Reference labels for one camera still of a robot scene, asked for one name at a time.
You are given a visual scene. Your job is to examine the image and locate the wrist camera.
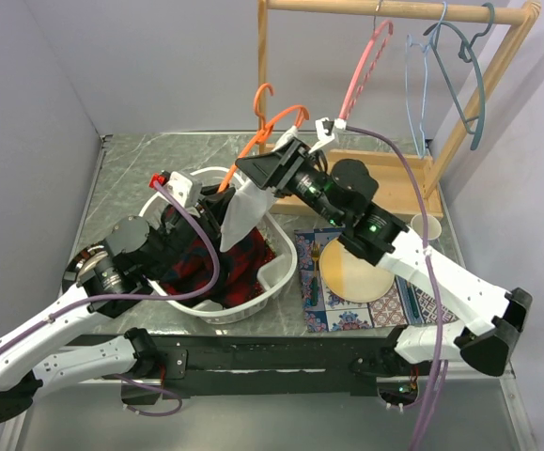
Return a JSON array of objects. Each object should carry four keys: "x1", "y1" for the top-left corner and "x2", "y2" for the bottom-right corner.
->
[
  {"x1": 308, "y1": 117, "x2": 347, "y2": 154},
  {"x1": 149, "y1": 171, "x2": 203, "y2": 209}
]

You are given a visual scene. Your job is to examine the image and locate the teal blue hanger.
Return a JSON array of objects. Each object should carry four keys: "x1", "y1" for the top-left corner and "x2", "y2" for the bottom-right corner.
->
[{"x1": 424, "y1": 2, "x2": 496, "y2": 151}]

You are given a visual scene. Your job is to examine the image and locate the orange hanger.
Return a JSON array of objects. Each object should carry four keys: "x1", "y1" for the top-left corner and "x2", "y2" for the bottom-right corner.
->
[{"x1": 217, "y1": 83, "x2": 311, "y2": 194}]

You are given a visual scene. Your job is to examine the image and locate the light blue mug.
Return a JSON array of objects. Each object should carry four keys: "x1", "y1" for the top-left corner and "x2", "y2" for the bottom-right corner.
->
[{"x1": 410, "y1": 213, "x2": 443, "y2": 241}]

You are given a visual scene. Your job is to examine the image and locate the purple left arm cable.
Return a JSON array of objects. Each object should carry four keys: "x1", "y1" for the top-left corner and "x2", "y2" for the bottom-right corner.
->
[{"x1": 0, "y1": 182, "x2": 222, "y2": 381}]

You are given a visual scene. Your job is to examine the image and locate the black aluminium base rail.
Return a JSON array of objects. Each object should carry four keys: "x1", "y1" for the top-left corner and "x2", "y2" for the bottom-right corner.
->
[{"x1": 120, "y1": 328, "x2": 442, "y2": 398}]

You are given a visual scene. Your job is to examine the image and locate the light blue wire hanger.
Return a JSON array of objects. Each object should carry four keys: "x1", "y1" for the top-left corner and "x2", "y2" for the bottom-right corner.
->
[{"x1": 404, "y1": 2, "x2": 447, "y2": 159}]

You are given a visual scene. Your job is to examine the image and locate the dark rimmed brown plate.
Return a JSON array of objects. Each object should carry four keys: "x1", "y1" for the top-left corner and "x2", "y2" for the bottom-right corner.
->
[{"x1": 59, "y1": 242, "x2": 111, "y2": 296}]

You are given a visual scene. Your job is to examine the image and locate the gold fork green handle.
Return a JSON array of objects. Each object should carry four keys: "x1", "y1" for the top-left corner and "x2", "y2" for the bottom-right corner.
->
[{"x1": 310, "y1": 242, "x2": 320, "y2": 306}]

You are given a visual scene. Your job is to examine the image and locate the white cloth garment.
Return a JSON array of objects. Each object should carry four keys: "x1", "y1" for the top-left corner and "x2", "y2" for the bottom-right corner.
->
[{"x1": 218, "y1": 124, "x2": 301, "y2": 255}]

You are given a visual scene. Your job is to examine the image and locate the red polka dot garment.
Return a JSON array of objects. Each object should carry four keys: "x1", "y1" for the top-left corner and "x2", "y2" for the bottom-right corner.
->
[{"x1": 253, "y1": 229, "x2": 276, "y2": 297}]

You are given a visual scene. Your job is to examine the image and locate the patterned placemat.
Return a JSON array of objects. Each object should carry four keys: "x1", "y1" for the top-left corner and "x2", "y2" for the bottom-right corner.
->
[{"x1": 295, "y1": 227, "x2": 437, "y2": 333}]

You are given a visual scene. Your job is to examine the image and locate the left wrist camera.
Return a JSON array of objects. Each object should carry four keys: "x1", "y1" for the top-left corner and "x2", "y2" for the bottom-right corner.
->
[{"x1": 149, "y1": 171, "x2": 203, "y2": 209}]

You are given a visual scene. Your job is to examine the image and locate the red plaid skirt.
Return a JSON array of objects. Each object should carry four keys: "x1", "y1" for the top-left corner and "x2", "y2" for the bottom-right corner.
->
[{"x1": 159, "y1": 228, "x2": 256, "y2": 308}]

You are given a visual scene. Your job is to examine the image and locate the white plastic laundry basket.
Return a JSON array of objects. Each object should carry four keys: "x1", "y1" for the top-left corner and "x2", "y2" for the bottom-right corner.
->
[{"x1": 139, "y1": 166, "x2": 298, "y2": 325}]

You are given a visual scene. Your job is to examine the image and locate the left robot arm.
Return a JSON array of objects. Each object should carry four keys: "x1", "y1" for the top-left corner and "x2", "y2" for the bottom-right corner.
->
[{"x1": 0, "y1": 186, "x2": 235, "y2": 423}]

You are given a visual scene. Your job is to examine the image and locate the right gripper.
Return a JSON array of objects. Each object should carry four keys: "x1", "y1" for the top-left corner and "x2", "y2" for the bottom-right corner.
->
[{"x1": 234, "y1": 136, "x2": 344, "y2": 227}]

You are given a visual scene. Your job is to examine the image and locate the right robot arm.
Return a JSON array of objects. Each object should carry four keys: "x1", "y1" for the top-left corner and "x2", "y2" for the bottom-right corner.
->
[{"x1": 236, "y1": 138, "x2": 532, "y2": 377}]

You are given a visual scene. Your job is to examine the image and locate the cream yellow plate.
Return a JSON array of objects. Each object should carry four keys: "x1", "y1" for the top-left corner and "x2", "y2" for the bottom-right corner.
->
[{"x1": 319, "y1": 239, "x2": 395, "y2": 303}]

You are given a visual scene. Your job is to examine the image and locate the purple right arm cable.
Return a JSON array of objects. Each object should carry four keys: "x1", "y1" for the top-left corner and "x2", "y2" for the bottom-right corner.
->
[{"x1": 344, "y1": 124, "x2": 451, "y2": 451}]

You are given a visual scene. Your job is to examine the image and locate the gold spoon green handle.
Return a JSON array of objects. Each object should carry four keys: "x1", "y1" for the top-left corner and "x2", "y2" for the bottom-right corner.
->
[{"x1": 405, "y1": 282, "x2": 419, "y2": 319}]

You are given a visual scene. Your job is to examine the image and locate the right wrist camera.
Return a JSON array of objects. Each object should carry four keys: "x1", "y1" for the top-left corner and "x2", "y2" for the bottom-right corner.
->
[{"x1": 308, "y1": 117, "x2": 347, "y2": 154}]

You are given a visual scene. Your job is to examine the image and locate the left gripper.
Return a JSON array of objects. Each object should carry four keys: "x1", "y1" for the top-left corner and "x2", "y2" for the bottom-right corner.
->
[{"x1": 148, "y1": 182, "x2": 236, "y2": 279}]

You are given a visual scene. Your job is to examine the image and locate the wooden clothes rack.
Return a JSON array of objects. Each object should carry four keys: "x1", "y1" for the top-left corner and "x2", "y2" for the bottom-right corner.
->
[{"x1": 257, "y1": 1, "x2": 541, "y2": 218}]

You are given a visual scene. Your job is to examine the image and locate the pink hanger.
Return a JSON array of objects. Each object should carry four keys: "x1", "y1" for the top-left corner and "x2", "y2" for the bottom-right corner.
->
[{"x1": 338, "y1": 17, "x2": 394, "y2": 121}]

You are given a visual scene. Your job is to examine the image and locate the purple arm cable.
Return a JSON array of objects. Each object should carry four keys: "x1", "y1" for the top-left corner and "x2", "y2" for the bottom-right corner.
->
[
  {"x1": 344, "y1": 124, "x2": 451, "y2": 451},
  {"x1": 0, "y1": 182, "x2": 222, "y2": 381}
]

